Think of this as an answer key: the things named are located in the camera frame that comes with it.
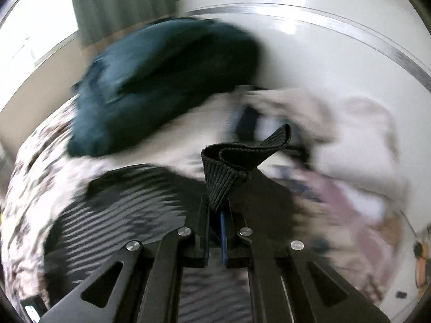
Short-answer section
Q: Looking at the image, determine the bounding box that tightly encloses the black grey-striped sweater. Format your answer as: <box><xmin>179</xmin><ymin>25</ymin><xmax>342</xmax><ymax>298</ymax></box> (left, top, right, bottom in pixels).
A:
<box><xmin>44</xmin><ymin>125</ymin><xmax>294</xmax><ymax>322</ymax></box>

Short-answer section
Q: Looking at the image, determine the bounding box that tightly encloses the beige and navy clothes pile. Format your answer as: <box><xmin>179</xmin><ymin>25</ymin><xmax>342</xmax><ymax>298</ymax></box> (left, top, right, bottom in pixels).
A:
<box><xmin>231</xmin><ymin>87</ymin><xmax>335</xmax><ymax>162</ymax></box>

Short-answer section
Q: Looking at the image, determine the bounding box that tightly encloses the floral bed blanket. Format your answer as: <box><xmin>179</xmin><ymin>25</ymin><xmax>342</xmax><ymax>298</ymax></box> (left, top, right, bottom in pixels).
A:
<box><xmin>1</xmin><ymin>93</ymin><xmax>402</xmax><ymax>322</ymax></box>

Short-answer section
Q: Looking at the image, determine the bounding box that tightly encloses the white crumpled garment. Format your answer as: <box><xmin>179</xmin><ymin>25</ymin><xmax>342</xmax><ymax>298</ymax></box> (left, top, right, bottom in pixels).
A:
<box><xmin>302</xmin><ymin>96</ymin><xmax>412</xmax><ymax>223</ymax></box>

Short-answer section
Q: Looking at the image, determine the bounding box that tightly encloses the dark teal velvet duvet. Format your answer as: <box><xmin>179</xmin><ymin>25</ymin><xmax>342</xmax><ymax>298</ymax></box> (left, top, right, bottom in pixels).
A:
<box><xmin>67</xmin><ymin>17</ymin><xmax>259</xmax><ymax>157</ymax></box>

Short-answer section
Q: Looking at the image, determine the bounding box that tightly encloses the white bed headboard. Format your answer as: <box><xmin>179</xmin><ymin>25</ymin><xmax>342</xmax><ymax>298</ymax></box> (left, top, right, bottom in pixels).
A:
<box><xmin>180</xmin><ymin>0</ymin><xmax>430</xmax><ymax>322</ymax></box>

